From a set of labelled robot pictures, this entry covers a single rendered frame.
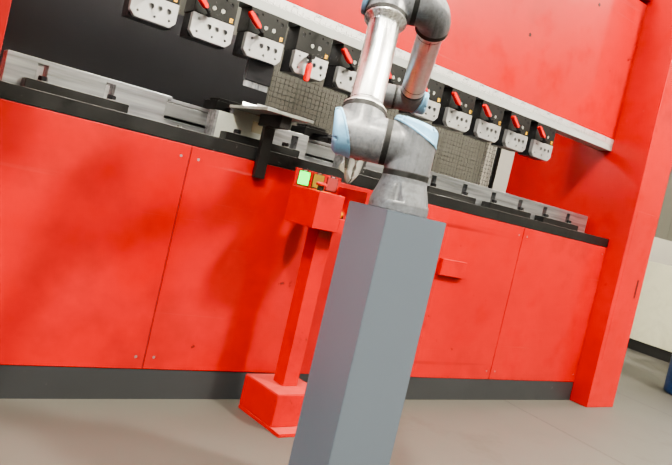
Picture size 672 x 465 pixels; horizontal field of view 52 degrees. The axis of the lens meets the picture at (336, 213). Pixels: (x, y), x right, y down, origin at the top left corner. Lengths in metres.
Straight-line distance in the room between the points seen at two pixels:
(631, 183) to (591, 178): 0.24
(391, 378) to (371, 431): 0.14
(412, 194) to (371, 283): 0.24
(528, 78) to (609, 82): 0.65
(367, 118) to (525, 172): 2.65
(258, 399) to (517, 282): 1.49
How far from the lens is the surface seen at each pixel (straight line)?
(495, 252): 3.17
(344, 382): 1.66
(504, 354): 3.40
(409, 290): 1.67
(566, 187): 4.07
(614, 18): 3.91
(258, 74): 2.47
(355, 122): 1.67
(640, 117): 3.94
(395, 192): 1.66
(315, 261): 2.27
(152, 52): 2.86
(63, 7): 2.77
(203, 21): 2.35
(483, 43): 3.14
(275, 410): 2.27
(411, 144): 1.66
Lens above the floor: 0.78
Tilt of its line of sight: 2 degrees down
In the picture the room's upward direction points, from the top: 13 degrees clockwise
